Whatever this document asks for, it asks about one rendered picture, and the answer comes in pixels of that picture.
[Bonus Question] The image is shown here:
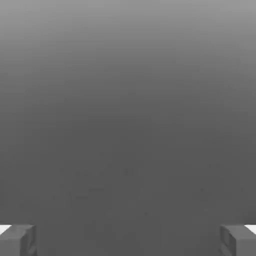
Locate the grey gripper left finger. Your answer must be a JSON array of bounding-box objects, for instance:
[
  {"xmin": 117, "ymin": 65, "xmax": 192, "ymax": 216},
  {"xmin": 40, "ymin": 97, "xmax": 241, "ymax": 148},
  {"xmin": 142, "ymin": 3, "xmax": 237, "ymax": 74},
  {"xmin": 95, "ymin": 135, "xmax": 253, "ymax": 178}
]
[{"xmin": 0, "ymin": 224, "xmax": 38, "ymax": 256}]

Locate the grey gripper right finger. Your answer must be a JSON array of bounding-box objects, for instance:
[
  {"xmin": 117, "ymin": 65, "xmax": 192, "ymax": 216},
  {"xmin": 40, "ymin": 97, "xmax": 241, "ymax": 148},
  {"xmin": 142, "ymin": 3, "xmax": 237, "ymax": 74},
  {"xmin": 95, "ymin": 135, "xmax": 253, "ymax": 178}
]
[{"xmin": 219, "ymin": 224, "xmax": 256, "ymax": 256}]

